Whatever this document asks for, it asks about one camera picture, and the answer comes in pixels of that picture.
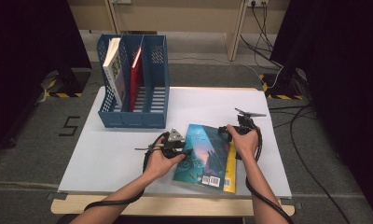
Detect black power cables bundle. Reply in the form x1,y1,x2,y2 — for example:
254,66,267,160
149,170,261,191
240,1,283,69

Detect left hand-held gripper black cable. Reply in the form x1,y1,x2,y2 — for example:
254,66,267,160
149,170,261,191
83,132,171,213

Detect hand-held gripper black cable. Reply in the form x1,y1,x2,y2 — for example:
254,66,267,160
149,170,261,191
244,119,296,224
83,132,171,213

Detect dark teal illustrated book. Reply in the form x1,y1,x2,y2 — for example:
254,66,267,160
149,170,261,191
173,123,232,191

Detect red illustrated book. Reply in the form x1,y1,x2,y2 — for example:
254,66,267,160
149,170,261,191
129,46,145,112

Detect white board sheet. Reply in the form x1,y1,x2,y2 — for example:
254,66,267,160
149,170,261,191
57,86,293,200

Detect beige office desk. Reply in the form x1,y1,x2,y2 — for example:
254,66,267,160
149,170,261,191
66,0,291,63

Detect yellow book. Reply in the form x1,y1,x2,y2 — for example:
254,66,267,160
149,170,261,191
222,139,239,194

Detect blue plastic file rack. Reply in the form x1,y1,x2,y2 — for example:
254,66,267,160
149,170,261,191
96,33,171,130

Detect black curtain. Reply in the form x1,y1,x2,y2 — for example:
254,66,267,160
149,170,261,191
0,0,92,155
269,0,373,216

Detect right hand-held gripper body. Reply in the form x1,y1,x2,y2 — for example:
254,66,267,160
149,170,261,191
228,107,268,135

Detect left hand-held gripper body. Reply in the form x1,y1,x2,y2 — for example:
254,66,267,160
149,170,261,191
159,127,187,160

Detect thin white floor cable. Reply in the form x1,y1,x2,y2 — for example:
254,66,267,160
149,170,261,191
169,55,285,91

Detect white picture grid book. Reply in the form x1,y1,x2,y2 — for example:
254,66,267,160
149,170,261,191
102,36,127,108

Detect black stand base hazard tape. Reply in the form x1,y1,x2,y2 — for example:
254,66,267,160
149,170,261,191
258,69,305,101
43,66,92,99

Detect person's left hand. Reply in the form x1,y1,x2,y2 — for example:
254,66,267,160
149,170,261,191
143,138,187,182

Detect right hand-held gripper black cable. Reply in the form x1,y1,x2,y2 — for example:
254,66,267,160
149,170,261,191
244,119,296,224

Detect person's right hand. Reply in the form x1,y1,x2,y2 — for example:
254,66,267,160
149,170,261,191
227,124,259,161

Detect long black floor cable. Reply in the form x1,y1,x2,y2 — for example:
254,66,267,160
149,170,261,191
268,104,352,224

